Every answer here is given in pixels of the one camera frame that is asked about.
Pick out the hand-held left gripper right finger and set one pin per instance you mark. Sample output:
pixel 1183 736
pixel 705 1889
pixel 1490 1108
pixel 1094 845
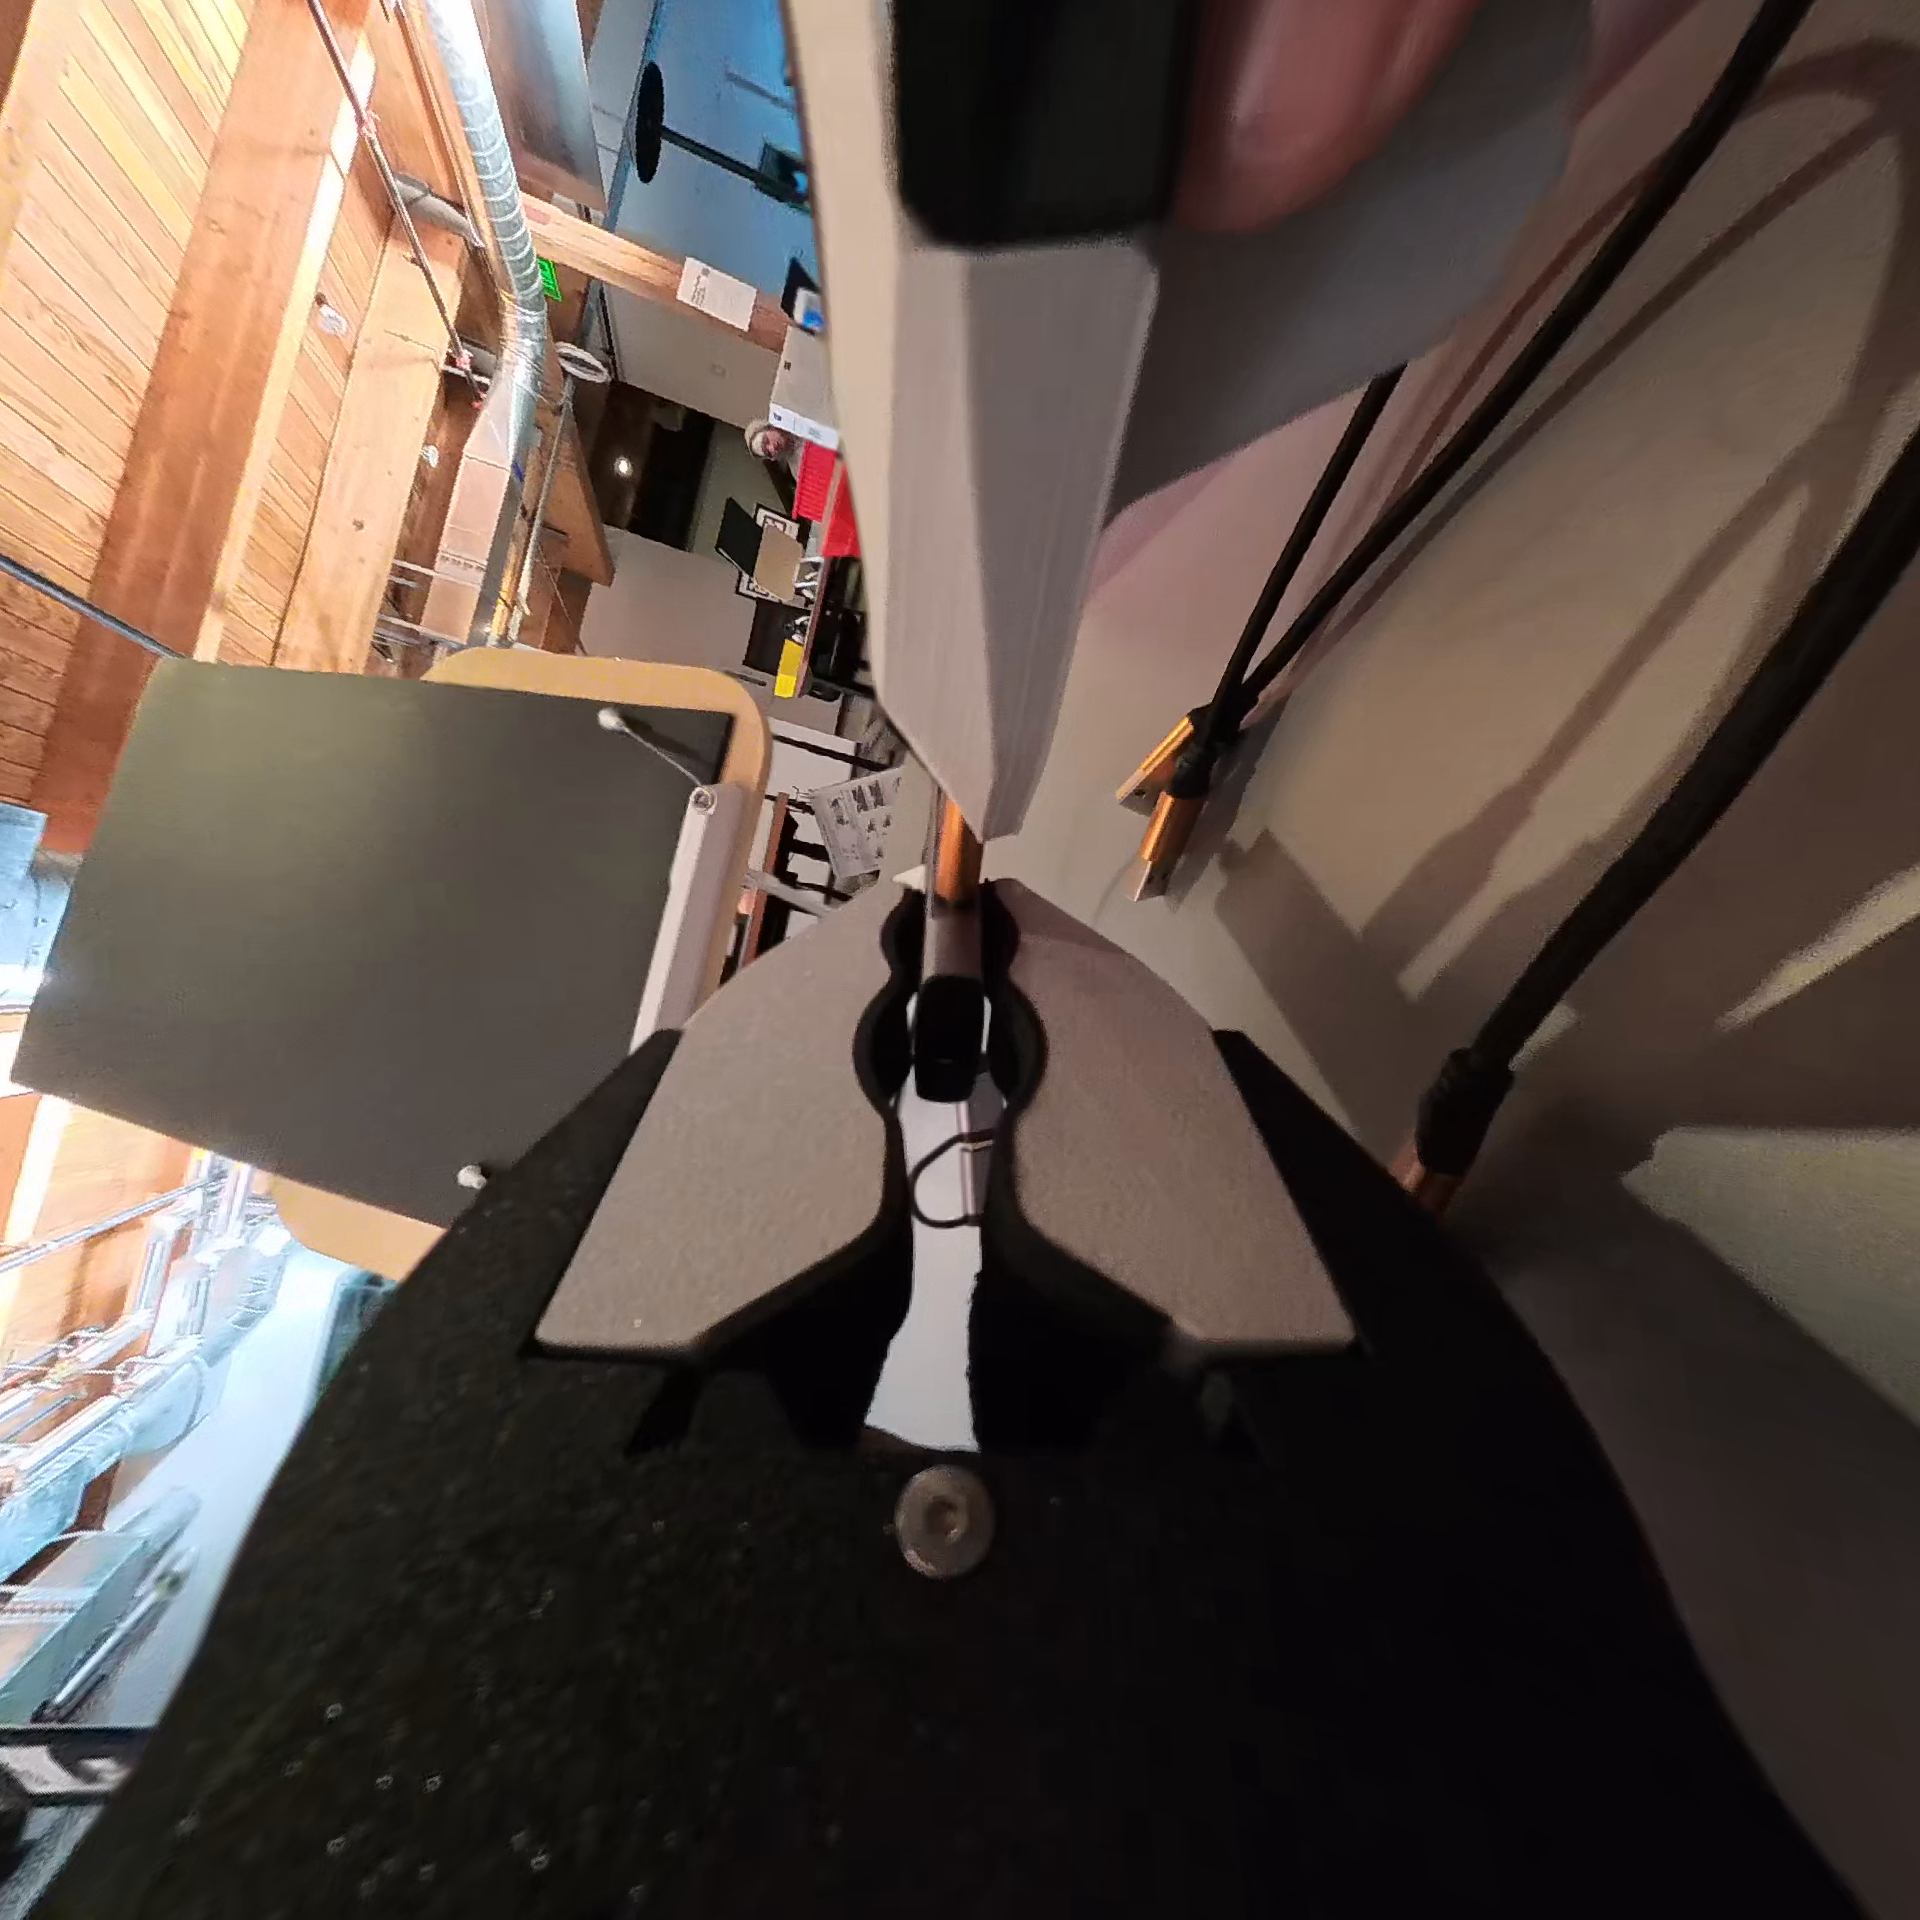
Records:
pixel 1170 1184

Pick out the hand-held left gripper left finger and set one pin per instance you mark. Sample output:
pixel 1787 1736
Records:
pixel 721 1184

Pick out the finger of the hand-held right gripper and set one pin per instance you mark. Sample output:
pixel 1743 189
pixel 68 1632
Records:
pixel 991 524

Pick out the grey USB hub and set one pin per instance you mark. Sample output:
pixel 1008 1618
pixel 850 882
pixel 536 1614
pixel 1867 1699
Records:
pixel 939 1321

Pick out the grey desk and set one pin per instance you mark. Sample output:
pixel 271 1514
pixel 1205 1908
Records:
pixel 1621 644

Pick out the person's right hand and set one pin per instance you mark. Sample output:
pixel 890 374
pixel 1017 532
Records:
pixel 1321 105

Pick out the small red bin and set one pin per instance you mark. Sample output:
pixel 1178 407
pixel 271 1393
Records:
pixel 821 480

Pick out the white cardboard box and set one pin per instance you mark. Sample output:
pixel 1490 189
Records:
pixel 801 382

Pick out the printed paper sheet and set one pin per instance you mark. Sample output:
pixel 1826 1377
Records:
pixel 855 824

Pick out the paper sign on column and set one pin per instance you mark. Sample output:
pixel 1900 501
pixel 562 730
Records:
pixel 716 291

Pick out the silver ventilation duct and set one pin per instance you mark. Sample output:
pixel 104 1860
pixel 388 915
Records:
pixel 503 225

